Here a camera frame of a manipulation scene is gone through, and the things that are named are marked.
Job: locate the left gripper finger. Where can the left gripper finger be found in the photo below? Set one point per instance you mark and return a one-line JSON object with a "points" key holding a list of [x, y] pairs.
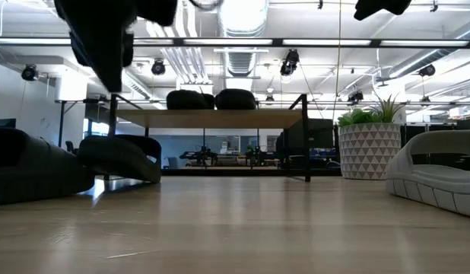
{"points": [[111, 80]]}

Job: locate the light grey slide sandal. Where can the light grey slide sandal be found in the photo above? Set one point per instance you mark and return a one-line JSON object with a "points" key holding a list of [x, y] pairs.
{"points": [[436, 179]]}

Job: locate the dark background monitor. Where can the dark background monitor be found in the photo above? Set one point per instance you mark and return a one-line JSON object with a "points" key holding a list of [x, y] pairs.
{"points": [[315, 133]]}

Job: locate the succulent in white patterned pot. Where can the succulent in white patterned pot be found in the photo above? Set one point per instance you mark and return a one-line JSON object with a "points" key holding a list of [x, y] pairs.
{"points": [[368, 148]]}

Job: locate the black background post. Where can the black background post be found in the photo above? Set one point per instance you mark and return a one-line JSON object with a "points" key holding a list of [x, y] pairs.
{"points": [[62, 125]]}

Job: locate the black overhead camera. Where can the black overhead camera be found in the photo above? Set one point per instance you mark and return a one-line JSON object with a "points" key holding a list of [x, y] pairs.
{"points": [[290, 61]]}

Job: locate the wooden shelf with black frame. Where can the wooden shelf with black frame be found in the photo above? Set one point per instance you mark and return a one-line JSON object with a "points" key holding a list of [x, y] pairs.
{"points": [[212, 118]]}

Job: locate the silver ceiling air duct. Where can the silver ceiling air duct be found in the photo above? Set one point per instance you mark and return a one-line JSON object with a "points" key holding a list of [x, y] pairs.
{"points": [[242, 19]]}

